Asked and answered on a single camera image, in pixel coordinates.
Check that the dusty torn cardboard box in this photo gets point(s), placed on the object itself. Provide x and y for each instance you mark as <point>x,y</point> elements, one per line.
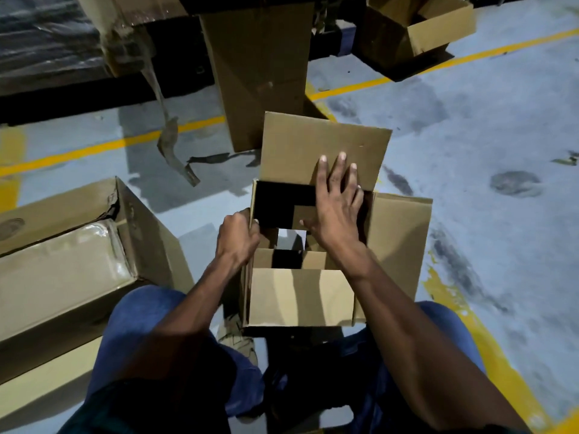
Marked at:
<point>144,239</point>

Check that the person's left woven shoe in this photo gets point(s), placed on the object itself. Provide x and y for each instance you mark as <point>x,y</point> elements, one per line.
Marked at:
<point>237,341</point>

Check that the person's right hand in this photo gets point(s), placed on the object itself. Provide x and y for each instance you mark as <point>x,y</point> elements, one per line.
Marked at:
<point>339,216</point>

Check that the person's left forearm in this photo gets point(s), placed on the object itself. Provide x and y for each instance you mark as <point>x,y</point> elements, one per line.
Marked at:
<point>190,311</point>

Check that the stacks of cartons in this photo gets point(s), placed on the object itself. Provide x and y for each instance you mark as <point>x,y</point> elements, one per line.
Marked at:
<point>45,45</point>

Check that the torn tape scrap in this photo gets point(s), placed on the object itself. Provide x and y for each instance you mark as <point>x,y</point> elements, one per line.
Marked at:
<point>567,160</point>

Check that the person's right forearm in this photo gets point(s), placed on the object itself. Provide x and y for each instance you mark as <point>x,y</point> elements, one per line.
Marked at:
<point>420,348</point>

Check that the small cardboard box hazard label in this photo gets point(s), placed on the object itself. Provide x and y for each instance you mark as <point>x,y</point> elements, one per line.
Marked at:
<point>294,144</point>

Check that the person's left hand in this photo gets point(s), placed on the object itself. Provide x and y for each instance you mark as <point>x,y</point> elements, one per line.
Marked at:
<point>237,239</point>

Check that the person's blue jeans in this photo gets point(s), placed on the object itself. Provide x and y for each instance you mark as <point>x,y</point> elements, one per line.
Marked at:
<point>131,329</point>

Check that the upright brown cardboard sheet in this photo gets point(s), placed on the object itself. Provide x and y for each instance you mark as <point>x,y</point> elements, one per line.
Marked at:
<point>258,72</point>

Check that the hanging brown tape strip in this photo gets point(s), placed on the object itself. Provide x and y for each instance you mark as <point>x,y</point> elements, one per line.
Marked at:
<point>169,144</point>

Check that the small bluish block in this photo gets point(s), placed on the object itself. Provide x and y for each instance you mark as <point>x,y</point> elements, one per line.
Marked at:
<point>346,40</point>

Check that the pile of brown cardboard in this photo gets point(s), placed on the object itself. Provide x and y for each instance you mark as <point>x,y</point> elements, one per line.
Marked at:
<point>131,8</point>

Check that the brown cardboard box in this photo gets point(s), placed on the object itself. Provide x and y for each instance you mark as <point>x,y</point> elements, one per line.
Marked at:
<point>439,27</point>

